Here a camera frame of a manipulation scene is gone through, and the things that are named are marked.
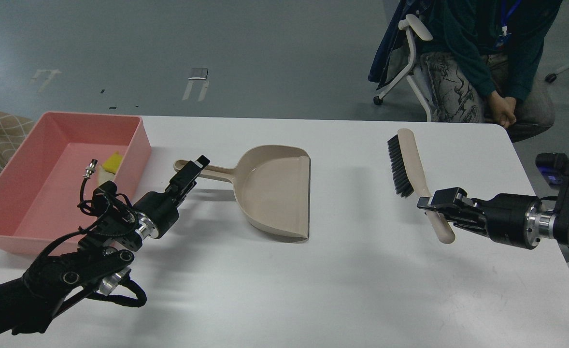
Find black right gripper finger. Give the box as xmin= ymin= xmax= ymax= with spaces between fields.
xmin=417 ymin=197 xmax=488 ymax=236
xmin=430 ymin=187 xmax=485 ymax=216

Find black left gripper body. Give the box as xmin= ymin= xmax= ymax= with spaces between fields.
xmin=133 ymin=191 xmax=180 ymax=239

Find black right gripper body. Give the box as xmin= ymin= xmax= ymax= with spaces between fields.
xmin=483 ymin=193 xmax=541 ymax=250

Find beige hand brush black bristles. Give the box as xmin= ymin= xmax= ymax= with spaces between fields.
xmin=387 ymin=128 xmax=456 ymax=244

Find yellow sponge piece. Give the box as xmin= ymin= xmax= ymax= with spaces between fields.
xmin=101 ymin=151 xmax=123 ymax=174

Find beige plastic dustpan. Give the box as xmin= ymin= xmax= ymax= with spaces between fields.
xmin=199 ymin=145 xmax=311 ymax=240

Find toast bread slice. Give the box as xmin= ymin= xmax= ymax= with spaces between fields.
xmin=96 ymin=165 xmax=116 ymax=187

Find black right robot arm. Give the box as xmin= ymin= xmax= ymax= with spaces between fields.
xmin=417 ymin=153 xmax=569 ymax=250

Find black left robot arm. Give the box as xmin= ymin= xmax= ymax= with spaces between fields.
xmin=0 ymin=156 xmax=210 ymax=335

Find pink plastic bin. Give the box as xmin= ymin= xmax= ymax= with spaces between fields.
xmin=0 ymin=112 xmax=151 ymax=255

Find grey floor socket plate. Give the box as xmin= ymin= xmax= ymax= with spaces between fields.
xmin=188 ymin=67 xmax=209 ymax=81

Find seated person in teal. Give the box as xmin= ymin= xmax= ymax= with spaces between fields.
xmin=419 ymin=0 xmax=562 ymax=142

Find white chair base leg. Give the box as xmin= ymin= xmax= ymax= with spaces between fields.
xmin=544 ymin=62 xmax=569 ymax=84

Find white office chair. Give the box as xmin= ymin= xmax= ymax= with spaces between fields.
xmin=368 ymin=10 xmax=435 ymax=122

